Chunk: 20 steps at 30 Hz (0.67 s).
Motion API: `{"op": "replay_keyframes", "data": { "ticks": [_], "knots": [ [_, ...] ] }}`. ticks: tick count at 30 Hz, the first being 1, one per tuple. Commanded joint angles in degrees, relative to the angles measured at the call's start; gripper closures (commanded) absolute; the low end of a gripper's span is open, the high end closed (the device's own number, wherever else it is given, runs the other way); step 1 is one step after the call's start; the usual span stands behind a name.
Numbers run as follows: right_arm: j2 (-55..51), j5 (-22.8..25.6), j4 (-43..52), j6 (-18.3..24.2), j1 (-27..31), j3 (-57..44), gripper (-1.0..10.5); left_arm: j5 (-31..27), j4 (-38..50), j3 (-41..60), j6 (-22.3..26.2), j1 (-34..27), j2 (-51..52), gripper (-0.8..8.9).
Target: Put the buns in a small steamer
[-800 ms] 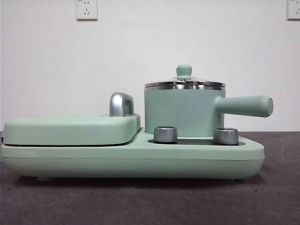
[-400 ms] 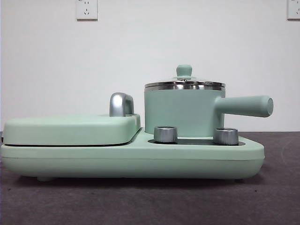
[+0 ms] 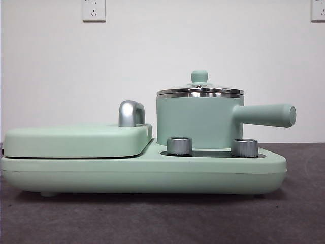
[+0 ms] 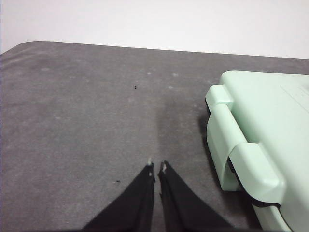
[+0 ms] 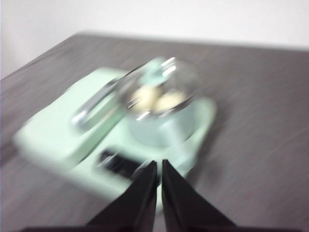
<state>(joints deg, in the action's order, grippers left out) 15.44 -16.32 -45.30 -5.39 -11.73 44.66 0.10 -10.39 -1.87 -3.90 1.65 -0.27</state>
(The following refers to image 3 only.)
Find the glass pot lid green knob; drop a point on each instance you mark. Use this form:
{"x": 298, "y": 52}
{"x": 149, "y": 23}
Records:
{"x": 199, "y": 75}

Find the silver control knob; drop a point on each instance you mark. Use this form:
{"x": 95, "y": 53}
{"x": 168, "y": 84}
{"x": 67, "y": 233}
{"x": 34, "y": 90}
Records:
{"x": 179, "y": 146}
{"x": 244, "y": 148}

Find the mint green breakfast machine base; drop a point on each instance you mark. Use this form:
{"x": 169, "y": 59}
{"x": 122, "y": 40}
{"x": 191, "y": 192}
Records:
{"x": 152, "y": 175}

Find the mint green griddle lid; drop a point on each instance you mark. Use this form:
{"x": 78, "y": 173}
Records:
{"x": 76, "y": 139}

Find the white wall socket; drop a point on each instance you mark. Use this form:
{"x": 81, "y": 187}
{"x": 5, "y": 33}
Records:
{"x": 93, "y": 11}
{"x": 318, "y": 10}

